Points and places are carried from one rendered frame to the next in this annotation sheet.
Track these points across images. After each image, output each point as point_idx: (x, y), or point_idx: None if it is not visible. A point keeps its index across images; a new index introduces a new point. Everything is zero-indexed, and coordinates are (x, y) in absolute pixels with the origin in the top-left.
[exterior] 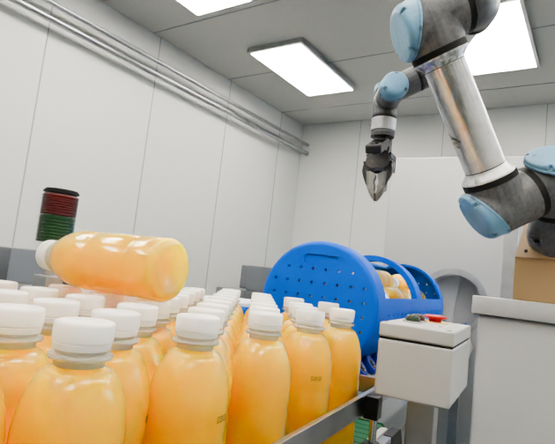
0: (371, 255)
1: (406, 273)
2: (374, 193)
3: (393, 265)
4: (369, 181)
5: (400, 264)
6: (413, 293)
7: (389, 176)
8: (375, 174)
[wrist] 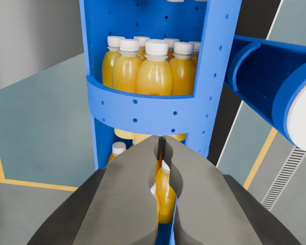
0: (158, 98)
1: (94, 86)
2: (162, 145)
3: (116, 91)
4: (208, 184)
5: (112, 123)
6: (90, 77)
7: (59, 206)
8: (178, 242)
